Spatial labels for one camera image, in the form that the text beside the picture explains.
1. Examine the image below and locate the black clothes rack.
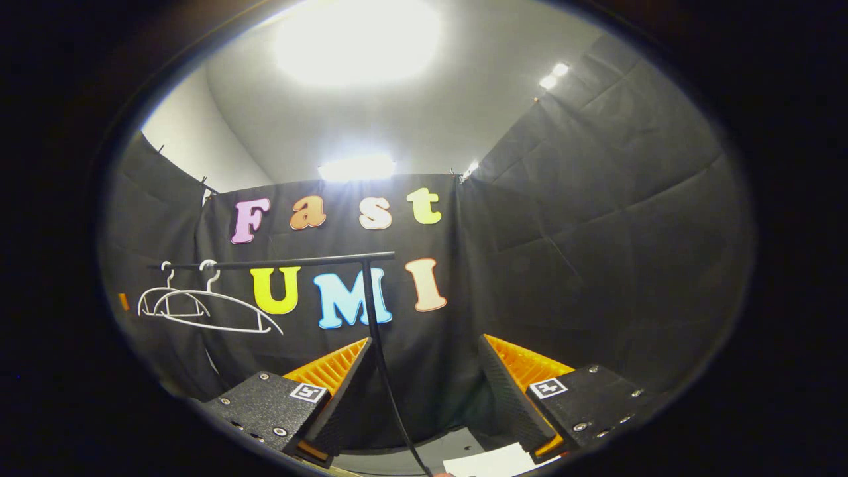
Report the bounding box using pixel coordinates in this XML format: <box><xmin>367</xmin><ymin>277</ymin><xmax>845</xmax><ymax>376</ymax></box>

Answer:
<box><xmin>147</xmin><ymin>250</ymin><xmax>435</xmax><ymax>477</ymax></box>

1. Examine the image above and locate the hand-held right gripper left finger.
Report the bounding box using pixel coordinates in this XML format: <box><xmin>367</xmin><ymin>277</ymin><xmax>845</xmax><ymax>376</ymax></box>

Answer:
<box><xmin>199</xmin><ymin>337</ymin><xmax>374</xmax><ymax>468</ymax></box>

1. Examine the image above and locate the large ceiling light panel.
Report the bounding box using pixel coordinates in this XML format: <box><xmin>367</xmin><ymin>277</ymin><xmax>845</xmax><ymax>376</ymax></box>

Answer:
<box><xmin>273</xmin><ymin>0</ymin><xmax>443</xmax><ymax>89</ymax></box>

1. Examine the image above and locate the white paper sheet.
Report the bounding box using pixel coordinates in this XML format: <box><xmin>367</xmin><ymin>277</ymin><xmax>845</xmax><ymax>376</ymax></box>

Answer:
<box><xmin>442</xmin><ymin>442</ymin><xmax>564</xmax><ymax>477</ymax></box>

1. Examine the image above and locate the black backdrop cloth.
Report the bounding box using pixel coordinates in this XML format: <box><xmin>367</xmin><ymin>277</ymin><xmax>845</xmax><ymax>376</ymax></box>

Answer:
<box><xmin>99</xmin><ymin>33</ymin><xmax>756</xmax><ymax>451</ymax></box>

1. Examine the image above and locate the white plastic hanger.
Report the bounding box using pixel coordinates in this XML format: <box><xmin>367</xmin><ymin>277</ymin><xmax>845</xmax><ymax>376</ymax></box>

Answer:
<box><xmin>137</xmin><ymin>260</ymin><xmax>211</xmax><ymax>319</ymax></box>
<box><xmin>154</xmin><ymin>259</ymin><xmax>284</xmax><ymax>335</ymax></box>

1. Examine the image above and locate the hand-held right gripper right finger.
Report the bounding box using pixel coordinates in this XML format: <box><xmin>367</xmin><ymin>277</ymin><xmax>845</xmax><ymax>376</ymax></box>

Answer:
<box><xmin>477</xmin><ymin>333</ymin><xmax>653</xmax><ymax>464</ymax></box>

